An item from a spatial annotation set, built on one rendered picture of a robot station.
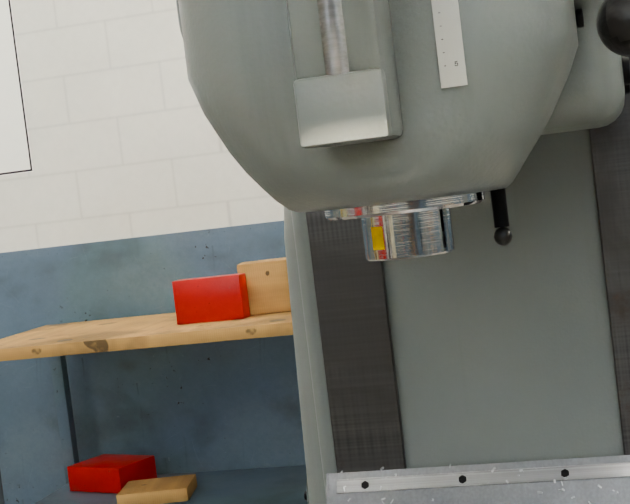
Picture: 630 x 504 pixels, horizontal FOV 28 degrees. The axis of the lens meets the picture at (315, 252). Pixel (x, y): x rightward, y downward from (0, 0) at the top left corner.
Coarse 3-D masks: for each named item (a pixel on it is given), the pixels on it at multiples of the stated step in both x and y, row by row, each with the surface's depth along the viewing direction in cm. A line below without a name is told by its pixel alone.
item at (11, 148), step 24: (0, 0) 526; (0, 24) 527; (0, 48) 528; (0, 72) 529; (0, 96) 530; (0, 120) 531; (24, 120) 528; (0, 144) 531; (24, 144) 529; (0, 168) 532; (24, 168) 530
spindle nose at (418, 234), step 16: (448, 208) 66; (368, 224) 66; (384, 224) 65; (400, 224) 65; (416, 224) 65; (432, 224) 65; (448, 224) 66; (368, 240) 66; (384, 240) 65; (400, 240) 65; (416, 240) 65; (432, 240) 65; (448, 240) 66; (368, 256) 66; (384, 256) 65; (400, 256) 65; (416, 256) 65
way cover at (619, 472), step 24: (624, 456) 101; (336, 480) 107; (360, 480) 106; (384, 480) 106; (408, 480) 105; (432, 480) 105; (456, 480) 104; (480, 480) 104; (504, 480) 103; (528, 480) 103; (552, 480) 102; (576, 480) 102; (600, 480) 101; (624, 480) 101
